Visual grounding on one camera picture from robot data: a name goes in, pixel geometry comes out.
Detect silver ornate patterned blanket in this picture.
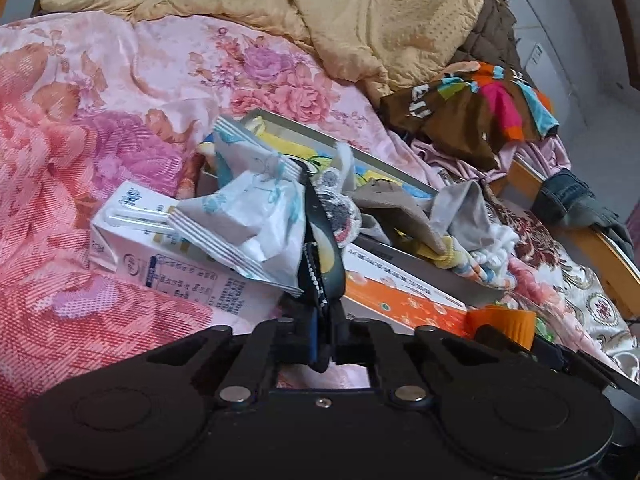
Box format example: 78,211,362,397
480,200,638,376

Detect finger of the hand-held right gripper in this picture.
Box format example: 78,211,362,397
472,325,638,396

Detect grey metal tray box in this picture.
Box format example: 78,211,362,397
200,107,501,308

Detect lilac cloth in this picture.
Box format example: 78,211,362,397
410,135,571,186

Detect pink floral bed sheet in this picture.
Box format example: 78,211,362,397
0,12,451,480

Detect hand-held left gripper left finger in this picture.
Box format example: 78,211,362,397
147,305,323,408

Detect blue jeans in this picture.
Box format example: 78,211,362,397
530,167,596,226

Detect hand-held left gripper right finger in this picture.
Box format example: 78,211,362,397
325,306,483,408

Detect black hair band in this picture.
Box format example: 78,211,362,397
297,175,348,373

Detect white milk carton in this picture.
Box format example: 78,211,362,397
90,180,251,318

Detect grey spotted plush cloth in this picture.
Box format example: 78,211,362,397
310,142,363,248

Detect yellow quilt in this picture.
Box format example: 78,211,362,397
40,0,493,96

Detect brown multicoloured patchwork garment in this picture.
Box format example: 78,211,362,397
380,60,560,171

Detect orange and white box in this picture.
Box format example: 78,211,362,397
342,245,473,338

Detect orange ribbed cap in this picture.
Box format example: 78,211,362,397
467,307,536,348

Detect yellow cartoon towel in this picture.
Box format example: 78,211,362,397
250,117,436,201

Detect white and blue snack packet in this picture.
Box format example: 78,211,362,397
170,115,308,296

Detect striped pastel sock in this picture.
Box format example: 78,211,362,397
430,237,518,291

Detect beige sock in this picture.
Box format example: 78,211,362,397
352,180,451,256

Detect brown quilted jacket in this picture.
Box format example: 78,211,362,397
455,0,526,81

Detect grey-green garment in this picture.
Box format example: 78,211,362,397
570,195,636,261

